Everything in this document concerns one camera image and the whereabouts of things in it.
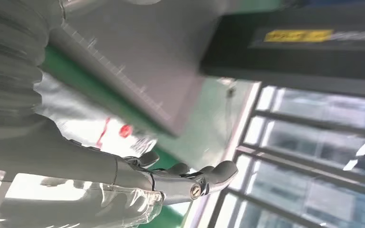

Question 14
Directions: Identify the black inbound scanner machine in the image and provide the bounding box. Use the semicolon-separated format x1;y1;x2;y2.
48;0;365;138

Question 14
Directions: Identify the yellow and black scanner label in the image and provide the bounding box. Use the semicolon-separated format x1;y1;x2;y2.
249;28;365;50

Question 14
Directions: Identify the dark window frame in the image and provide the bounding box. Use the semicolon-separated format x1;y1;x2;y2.
206;82;365;228

